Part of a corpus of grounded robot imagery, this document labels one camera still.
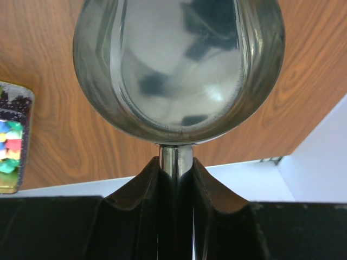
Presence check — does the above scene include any tray of paper stars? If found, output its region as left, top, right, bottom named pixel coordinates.
left=1, top=81, right=35, bottom=194

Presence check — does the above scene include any metal scoop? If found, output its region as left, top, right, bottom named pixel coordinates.
left=73, top=1, right=286, bottom=179

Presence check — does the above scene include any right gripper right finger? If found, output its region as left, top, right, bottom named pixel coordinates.
left=178, top=158, right=346, bottom=259

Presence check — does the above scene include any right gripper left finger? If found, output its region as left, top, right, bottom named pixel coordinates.
left=0, top=155, right=174, bottom=260

